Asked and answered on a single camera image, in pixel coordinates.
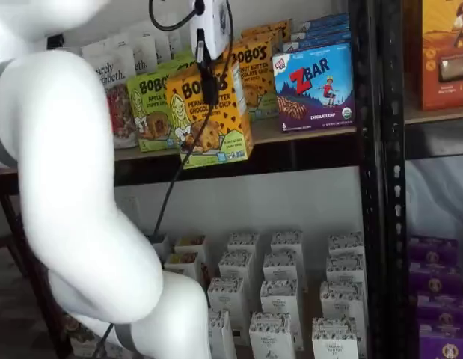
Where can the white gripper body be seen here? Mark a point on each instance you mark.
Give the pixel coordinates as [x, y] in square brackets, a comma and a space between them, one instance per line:
[210, 26]

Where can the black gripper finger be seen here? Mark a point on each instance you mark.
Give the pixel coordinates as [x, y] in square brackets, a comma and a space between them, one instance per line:
[208, 82]

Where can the orange Bobo's oat bites box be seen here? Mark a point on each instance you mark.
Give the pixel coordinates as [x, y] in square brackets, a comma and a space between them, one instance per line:
[272, 24]
[268, 34]
[253, 75]
[223, 123]

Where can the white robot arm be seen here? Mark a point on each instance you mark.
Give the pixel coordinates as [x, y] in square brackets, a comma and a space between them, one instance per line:
[66, 149]

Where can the green Bobo's apple pie box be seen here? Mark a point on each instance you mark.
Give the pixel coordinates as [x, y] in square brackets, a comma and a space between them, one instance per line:
[175, 67]
[183, 54]
[149, 112]

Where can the blue Zbar snack box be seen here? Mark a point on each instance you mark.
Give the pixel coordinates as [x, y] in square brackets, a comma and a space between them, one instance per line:
[321, 22]
[321, 39]
[313, 93]

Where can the small black box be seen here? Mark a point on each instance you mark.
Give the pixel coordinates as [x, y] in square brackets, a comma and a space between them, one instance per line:
[55, 40]

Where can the yellow granola box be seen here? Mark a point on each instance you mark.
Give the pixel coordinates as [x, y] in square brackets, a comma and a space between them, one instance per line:
[190, 245]
[180, 263]

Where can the white patterned pantry box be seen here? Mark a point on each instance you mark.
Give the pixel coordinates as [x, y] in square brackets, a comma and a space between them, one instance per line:
[221, 336]
[341, 301]
[345, 269]
[243, 243]
[345, 243]
[227, 299]
[270, 336]
[235, 265]
[334, 340]
[281, 267]
[287, 243]
[279, 299]

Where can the black metal shelf rack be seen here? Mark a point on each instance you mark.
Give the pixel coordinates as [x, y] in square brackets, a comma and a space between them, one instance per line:
[365, 187]
[395, 224]

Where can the large orange cookie box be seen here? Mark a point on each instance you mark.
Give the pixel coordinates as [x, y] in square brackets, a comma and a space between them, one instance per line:
[444, 45]

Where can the purple snack box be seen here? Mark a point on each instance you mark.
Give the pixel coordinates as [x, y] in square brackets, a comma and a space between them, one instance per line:
[446, 344]
[444, 310]
[433, 248]
[435, 278]

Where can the white granola bag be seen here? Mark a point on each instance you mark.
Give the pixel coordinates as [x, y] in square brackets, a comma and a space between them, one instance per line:
[169, 45]
[145, 52]

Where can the granola bag with red label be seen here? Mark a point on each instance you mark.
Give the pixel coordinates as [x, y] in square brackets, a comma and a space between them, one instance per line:
[115, 75]

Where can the Purely Elizabeth small boxes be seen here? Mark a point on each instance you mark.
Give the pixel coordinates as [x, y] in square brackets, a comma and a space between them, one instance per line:
[313, 269]

